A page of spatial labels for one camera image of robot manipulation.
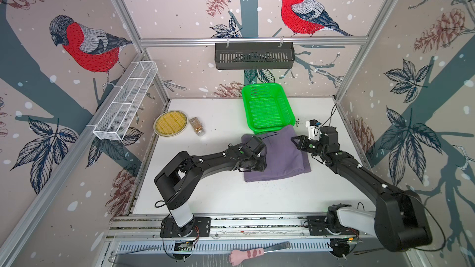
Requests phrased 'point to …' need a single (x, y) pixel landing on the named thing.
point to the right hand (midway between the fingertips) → (293, 136)
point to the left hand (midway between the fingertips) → (268, 163)
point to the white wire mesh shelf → (115, 124)
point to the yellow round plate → (170, 123)
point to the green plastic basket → (268, 107)
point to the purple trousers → (282, 159)
